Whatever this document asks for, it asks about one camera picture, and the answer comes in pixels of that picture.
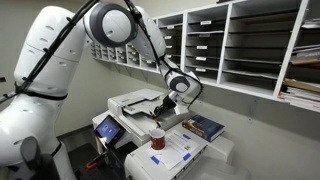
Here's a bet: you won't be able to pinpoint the stack of papers and folders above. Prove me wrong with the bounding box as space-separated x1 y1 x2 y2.
277 77 320 113

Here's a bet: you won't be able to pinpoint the large white mail sorter shelf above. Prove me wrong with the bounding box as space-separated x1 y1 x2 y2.
155 0 320 114

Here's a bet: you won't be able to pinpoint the orange pen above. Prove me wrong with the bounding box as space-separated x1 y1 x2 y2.
149 111 162 129

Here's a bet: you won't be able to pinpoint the orange handled lever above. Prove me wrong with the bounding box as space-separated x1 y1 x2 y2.
85 161 99 170

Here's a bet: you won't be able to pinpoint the copier touchscreen panel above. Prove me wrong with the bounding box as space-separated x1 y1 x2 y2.
93 114 127 148

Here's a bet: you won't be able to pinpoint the red mug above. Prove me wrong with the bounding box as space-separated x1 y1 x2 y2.
148 127 167 151

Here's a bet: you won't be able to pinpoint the white printed paper sheet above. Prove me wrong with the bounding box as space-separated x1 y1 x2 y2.
146 130 200 171

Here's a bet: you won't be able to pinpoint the brown folders in shelf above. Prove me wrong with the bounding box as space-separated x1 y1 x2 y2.
289 43 320 70

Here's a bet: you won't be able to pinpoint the blue hardcover book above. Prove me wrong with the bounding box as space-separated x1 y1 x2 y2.
181 114 226 144

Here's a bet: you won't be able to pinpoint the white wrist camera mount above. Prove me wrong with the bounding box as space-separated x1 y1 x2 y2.
168 91 190 117

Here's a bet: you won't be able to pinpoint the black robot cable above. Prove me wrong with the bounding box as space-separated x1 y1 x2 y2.
0 0 204 110

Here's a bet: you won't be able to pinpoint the small grey mail sorter shelf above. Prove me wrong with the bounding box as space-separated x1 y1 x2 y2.
89 41 161 75

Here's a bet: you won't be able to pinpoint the white copier finisher unit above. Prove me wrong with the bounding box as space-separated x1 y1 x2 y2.
123 122 250 180

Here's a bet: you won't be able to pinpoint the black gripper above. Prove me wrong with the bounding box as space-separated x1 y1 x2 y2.
153 94 178 119

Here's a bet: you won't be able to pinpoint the white office copier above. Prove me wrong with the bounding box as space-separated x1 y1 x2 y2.
91 87 192 158

